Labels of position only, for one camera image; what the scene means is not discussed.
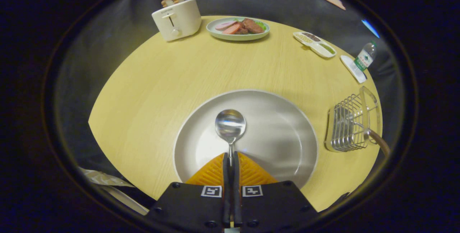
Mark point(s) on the brown meat patty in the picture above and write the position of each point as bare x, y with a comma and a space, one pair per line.
252, 26

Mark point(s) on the pale green food plate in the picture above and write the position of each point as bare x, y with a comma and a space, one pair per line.
235, 36

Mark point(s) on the large white plate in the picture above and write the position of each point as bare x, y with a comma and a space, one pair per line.
276, 143

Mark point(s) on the white coaster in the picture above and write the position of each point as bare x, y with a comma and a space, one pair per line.
348, 64

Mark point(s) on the green-label water bottle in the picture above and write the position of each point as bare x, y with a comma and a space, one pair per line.
364, 60

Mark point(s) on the pink ham slice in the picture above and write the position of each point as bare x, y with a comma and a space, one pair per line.
224, 25

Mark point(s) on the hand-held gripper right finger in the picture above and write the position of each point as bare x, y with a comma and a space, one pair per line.
276, 208

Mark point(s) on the beige cloth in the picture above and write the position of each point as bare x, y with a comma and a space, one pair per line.
107, 186

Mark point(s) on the green lettuce leaf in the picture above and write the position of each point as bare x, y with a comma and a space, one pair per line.
262, 25

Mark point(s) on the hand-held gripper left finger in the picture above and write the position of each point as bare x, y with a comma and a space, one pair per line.
187, 208

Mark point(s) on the red sausage slice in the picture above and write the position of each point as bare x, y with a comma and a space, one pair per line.
232, 29

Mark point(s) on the cream toaster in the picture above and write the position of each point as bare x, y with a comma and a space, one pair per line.
179, 21

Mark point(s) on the white divided condiment dish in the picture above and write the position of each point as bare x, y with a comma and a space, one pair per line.
316, 46

